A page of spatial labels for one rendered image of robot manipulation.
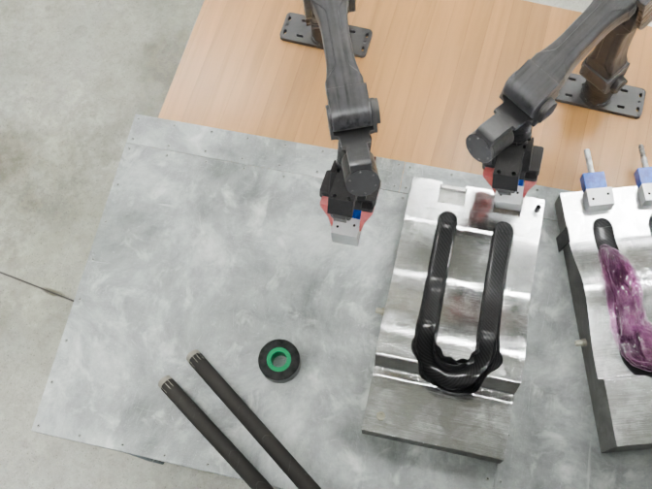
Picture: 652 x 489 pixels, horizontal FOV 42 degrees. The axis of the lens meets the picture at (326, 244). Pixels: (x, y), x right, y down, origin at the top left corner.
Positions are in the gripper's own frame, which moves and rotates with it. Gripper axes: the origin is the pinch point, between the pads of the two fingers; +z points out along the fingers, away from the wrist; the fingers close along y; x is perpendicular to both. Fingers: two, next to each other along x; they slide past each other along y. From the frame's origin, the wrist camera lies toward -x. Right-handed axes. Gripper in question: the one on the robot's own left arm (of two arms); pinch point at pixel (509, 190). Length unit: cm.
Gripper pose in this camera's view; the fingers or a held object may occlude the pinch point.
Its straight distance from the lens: 163.6
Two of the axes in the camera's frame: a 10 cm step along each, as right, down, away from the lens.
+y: 9.5, 1.6, -2.6
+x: 2.9, -7.4, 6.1
